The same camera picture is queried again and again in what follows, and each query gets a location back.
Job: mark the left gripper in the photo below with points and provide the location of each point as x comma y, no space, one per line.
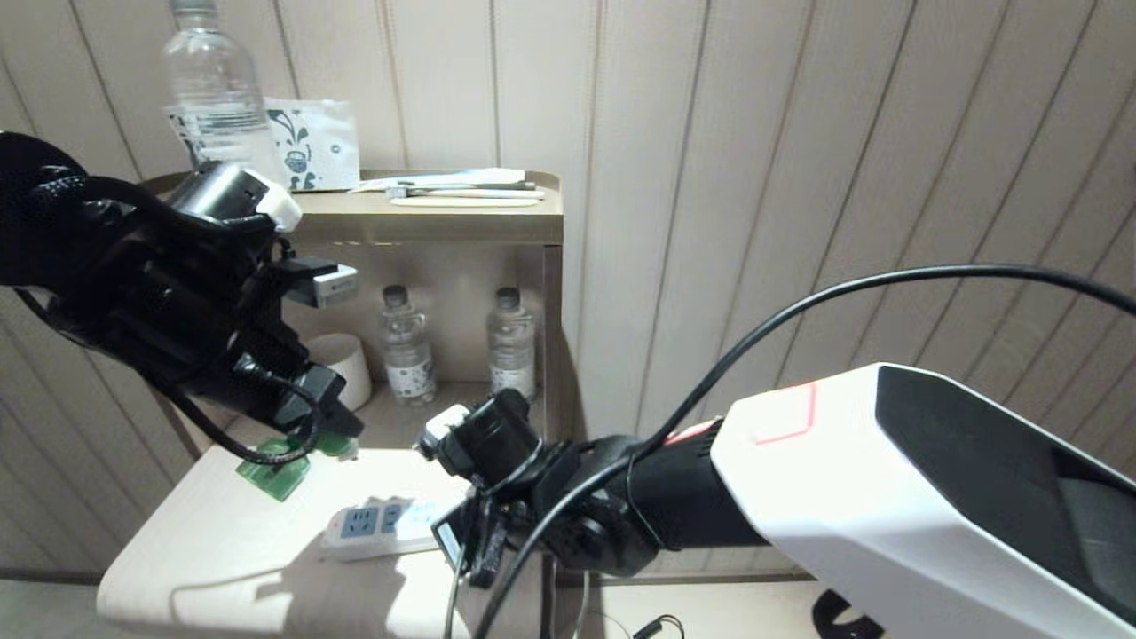
284,373

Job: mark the green mosquito repellent device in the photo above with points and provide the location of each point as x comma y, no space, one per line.
280,477

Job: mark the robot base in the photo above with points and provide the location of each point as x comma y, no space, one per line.
839,619

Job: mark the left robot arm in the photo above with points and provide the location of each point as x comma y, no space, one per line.
106,266

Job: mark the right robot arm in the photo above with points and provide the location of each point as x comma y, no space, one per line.
887,497

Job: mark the white power strip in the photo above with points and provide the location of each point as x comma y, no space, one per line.
364,528

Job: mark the white cup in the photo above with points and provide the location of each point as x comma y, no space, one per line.
348,364

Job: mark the small water bottle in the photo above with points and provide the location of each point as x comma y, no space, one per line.
408,355
512,346

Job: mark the white rounded table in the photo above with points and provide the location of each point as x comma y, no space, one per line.
231,550

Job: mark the wooden shelf unit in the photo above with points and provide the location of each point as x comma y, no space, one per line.
444,226

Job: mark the white comb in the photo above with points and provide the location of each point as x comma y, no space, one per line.
466,202

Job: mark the slim toothbrush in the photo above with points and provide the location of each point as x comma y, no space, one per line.
461,189

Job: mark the white printed packet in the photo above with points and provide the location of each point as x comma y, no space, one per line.
315,146

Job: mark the large clear water bottle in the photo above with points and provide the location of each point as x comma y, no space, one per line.
213,89

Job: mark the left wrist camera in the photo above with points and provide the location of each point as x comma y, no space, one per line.
333,284

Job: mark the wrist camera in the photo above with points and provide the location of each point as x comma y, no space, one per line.
454,537
333,284

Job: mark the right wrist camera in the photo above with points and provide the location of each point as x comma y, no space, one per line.
454,537

